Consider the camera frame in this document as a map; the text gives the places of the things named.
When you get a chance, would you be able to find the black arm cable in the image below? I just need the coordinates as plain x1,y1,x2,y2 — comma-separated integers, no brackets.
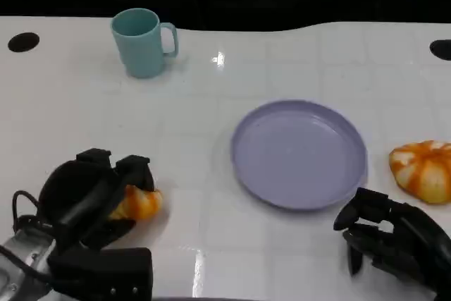
11,190,56,233

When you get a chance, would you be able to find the lilac plate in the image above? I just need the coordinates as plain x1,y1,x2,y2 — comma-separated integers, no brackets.
229,99,368,211

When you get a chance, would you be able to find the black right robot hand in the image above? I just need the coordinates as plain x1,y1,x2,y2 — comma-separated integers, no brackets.
333,187,451,295

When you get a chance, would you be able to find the pale green mug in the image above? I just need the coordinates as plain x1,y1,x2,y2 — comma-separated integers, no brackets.
111,7,180,79

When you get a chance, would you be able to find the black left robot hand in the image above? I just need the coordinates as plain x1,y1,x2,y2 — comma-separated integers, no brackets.
37,148,156,251

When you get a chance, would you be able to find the black table cable hole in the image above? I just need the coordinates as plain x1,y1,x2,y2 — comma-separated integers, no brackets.
428,39,451,61
7,32,40,53

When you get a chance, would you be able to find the orange and white bread roll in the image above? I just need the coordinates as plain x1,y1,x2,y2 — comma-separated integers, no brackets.
109,184,163,221
388,140,451,205

